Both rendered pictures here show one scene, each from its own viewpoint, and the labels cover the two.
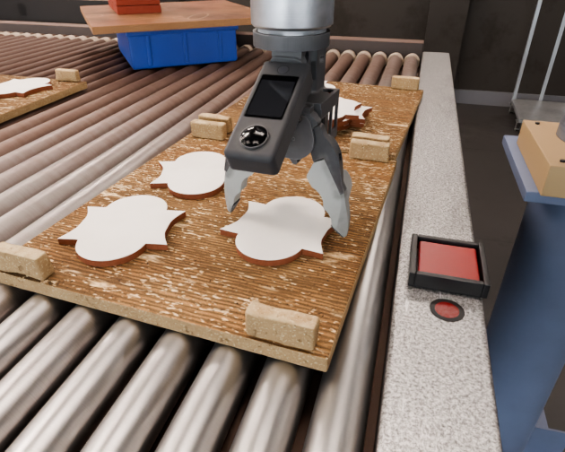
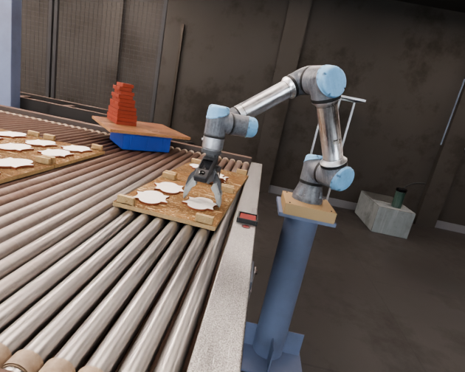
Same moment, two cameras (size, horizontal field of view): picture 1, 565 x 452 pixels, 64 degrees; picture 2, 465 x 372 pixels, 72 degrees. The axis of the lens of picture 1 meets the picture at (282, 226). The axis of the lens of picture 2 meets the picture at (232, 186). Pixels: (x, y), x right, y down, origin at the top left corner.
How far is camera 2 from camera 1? 0.70 m
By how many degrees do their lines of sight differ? 20
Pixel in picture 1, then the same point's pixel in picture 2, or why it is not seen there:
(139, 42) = (128, 138)
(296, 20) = (214, 147)
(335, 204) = (218, 196)
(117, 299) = (156, 211)
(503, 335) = (274, 278)
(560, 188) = (288, 211)
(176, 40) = (144, 139)
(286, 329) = (206, 218)
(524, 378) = (282, 298)
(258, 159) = (202, 178)
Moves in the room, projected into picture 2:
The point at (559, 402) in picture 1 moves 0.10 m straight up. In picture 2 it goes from (304, 331) to (308, 318)
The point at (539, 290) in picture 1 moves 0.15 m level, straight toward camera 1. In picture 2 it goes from (286, 255) to (277, 266)
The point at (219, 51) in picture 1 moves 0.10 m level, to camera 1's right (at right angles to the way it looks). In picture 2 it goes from (162, 147) to (178, 150)
